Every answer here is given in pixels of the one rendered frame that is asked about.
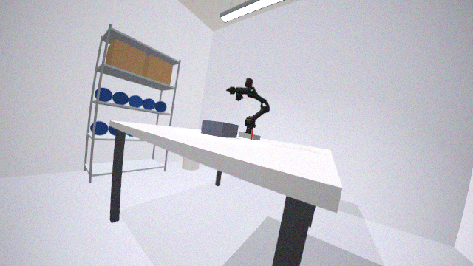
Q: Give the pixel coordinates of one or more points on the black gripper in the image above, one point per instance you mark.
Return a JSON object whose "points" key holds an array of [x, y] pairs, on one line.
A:
{"points": [[232, 90]]}

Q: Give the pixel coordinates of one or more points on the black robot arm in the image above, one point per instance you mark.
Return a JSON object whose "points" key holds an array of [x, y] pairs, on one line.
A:
{"points": [[250, 120]]}

